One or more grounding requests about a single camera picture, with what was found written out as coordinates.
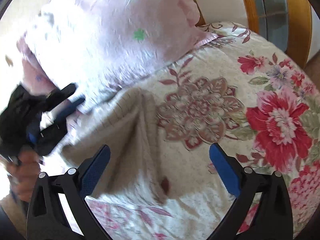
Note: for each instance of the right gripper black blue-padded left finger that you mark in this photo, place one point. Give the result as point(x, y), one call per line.
point(46, 218)

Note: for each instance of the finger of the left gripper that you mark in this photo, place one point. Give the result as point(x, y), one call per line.
point(70, 108)
point(57, 96)

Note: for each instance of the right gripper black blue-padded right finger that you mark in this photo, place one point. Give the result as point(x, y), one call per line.
point(273, 218)

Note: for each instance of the beige cable-knit sweater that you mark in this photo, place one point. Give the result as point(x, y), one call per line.
point(128, 125)

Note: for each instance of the person's left hand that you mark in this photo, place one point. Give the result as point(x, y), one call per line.
point(26, 174)

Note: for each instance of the pink floral left pillow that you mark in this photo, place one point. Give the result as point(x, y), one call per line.
point(35, 75)

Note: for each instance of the pink lavender right pillow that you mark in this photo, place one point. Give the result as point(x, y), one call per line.
point(105, 45)

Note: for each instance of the floral bed quilt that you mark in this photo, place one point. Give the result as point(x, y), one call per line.
point(243, 93)

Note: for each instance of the wooden framed cabinet door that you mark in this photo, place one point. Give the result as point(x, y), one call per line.
point(285, 23)

